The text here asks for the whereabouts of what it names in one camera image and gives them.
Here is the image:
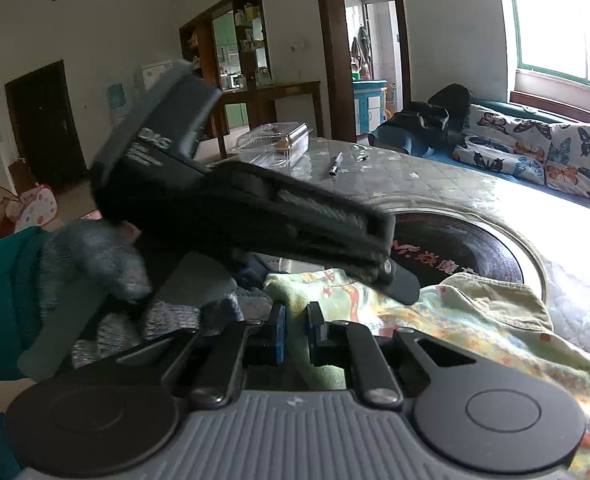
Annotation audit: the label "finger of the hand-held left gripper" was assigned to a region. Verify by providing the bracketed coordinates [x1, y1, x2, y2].
[357, 256, 422, 306]

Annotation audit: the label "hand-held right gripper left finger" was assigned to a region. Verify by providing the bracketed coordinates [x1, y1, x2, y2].
[117, 302, 286, 409]

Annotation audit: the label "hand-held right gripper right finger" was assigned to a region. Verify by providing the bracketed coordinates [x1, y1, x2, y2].
[307, 302, 478, 407]

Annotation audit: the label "yellow-green printed garment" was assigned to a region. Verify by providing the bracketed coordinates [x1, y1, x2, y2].
[264, 267, 590, 480]

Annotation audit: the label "person's left forearm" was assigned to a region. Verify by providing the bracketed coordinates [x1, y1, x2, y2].
[0, 225, 56, 387]

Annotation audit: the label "dark clothes heap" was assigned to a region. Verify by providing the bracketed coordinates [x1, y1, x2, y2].
[375, 83, 473, 154]

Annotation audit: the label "hanging clothes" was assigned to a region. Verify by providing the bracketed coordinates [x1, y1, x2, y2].
[351, 25, 374, 81]

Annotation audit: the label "person's left hand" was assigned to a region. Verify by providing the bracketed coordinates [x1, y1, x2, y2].
[37, 219, 248, 368]

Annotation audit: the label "clear plastic food container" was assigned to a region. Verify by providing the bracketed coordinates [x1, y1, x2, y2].
[236, 121, 312, 170]

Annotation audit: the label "round black hotpot cooktop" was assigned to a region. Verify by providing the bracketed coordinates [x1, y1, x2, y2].
[375, 205, 548, 306]

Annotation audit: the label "grey quilted table cover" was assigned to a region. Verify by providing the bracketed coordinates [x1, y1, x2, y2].
[195, 135, 590, 361]

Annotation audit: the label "wooden console table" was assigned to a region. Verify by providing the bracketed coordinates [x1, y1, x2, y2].
[214, 80, 324, 159]

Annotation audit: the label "wooden display cabinet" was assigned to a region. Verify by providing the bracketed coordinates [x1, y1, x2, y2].
[179, 0, 276, 137]

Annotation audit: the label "blue cabinet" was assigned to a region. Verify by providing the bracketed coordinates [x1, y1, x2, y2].
[353, 80, 389, 134]

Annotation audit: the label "butterfly printed sofa cover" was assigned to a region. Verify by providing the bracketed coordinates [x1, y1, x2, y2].
[452, 102, 590, 211]

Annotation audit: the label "dark wooden door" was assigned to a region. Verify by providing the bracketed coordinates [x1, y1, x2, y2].
[5, 60, 88, 192]

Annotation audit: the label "pink dotted play tent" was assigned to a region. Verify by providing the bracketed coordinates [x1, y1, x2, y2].
[0, 184, 58, 252]

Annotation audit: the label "blue sofa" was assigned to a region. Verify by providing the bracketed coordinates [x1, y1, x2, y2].
[369, 99, 590, 221]

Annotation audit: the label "window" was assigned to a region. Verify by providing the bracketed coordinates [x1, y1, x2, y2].
[505, 0, 590, 96]

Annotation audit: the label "blue wall poster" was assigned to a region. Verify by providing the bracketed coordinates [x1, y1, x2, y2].
[106, 80, 127, 110]

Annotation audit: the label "wooden door frame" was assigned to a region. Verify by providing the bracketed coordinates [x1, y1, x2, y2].
[312, 0, 412, 144]

